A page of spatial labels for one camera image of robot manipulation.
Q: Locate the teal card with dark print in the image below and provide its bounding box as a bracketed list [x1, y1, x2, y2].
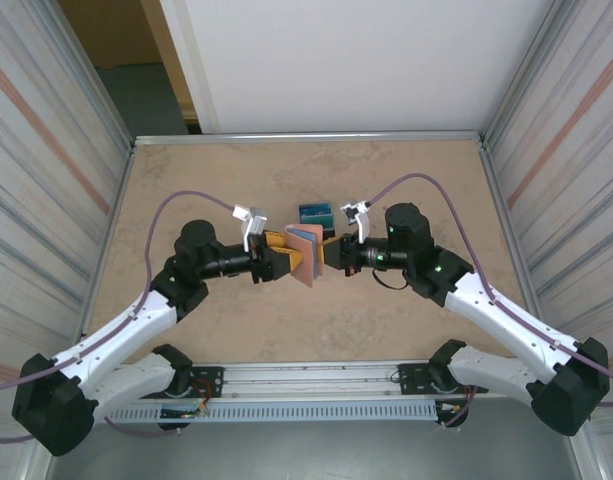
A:
[299, 209, 336, 227]

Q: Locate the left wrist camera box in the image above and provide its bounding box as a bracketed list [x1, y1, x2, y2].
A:
[231, 202, 271, 254]

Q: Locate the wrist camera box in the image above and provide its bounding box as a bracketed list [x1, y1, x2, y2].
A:
[231, 202, 271, 254]
[339, 199, 373, 245]

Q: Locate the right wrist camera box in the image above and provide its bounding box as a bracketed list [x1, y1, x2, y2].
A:
[339, 199, 373, 245]

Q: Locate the aluminium table edge rail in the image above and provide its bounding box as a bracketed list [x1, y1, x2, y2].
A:
[78, 139, 137, 354]
[477, 138, 555, 346]
[133, 130, 487, 149]

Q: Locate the aluminium mounting rail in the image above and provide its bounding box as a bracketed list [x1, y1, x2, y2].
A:
[105, 360, 537, 401]

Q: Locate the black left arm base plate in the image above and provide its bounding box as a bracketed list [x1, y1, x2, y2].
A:
[183, 366, 225, 400]

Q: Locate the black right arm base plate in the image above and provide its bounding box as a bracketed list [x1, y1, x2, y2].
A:
[398, 362, 455, 396]

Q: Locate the grey slotted cable duct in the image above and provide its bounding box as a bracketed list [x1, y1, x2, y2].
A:
[105, 403, 440, 424]

